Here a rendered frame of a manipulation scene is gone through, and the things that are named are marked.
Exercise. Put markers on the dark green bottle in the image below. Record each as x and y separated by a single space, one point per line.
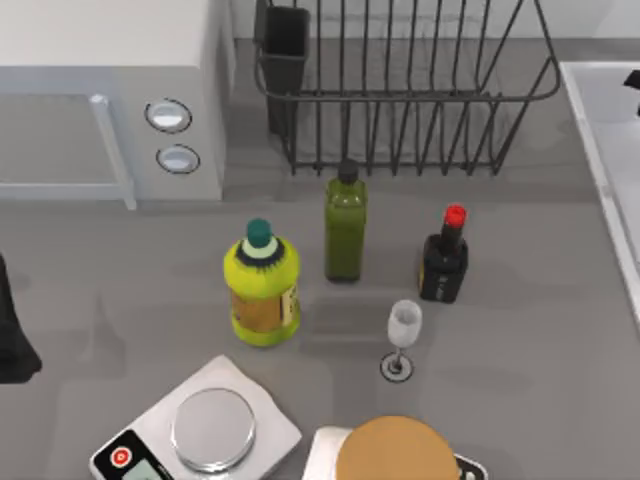
345 230

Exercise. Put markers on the yellow bottle with green cap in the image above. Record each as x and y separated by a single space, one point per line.
262 290

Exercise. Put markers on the clear wine glass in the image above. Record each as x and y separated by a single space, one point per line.
404 325

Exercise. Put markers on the black bottle with red cap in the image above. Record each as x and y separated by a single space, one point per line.
444 265

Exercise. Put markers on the small microwave knob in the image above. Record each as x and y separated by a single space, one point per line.
178 159

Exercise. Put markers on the black cutlery holder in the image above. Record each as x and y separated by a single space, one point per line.
281 50

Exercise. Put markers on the large microwave knob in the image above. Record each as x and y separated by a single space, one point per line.
168 116

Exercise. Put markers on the white scale with wooden plate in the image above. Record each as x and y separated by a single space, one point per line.
395 450

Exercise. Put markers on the white kitchen scale round plate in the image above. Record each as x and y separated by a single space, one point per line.
200 430

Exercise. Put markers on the pale microwave oven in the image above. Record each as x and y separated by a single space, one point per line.
60 125

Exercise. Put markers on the white sink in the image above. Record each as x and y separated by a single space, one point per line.
607 150

